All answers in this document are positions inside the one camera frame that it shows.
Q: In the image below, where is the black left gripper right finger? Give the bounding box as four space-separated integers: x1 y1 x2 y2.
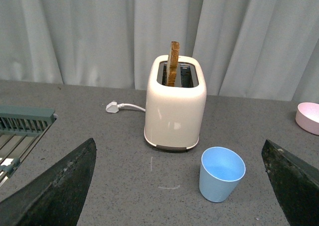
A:
261 140 319 226

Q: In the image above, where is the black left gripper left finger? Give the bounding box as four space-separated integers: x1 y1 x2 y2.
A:
0 138 97 226

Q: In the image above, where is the light blue plastic cup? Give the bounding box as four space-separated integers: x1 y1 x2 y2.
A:
199 146 246 203

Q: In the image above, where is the pink plastic bowl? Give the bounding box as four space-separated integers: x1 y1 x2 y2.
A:
296 102 319 135

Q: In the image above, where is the green dish drying rack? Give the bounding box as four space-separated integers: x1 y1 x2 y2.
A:
0 105 57 186

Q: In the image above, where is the white two-slot toaster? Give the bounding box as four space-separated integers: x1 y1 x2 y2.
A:
144 55 207 150

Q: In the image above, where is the grey-white curtain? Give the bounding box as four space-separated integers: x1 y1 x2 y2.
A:
0 0 319 102

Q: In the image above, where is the toasted bread slice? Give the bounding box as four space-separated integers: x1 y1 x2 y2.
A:
166 41 180 87

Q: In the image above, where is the white power plug and cable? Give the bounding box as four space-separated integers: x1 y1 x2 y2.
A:
105 101 147 114

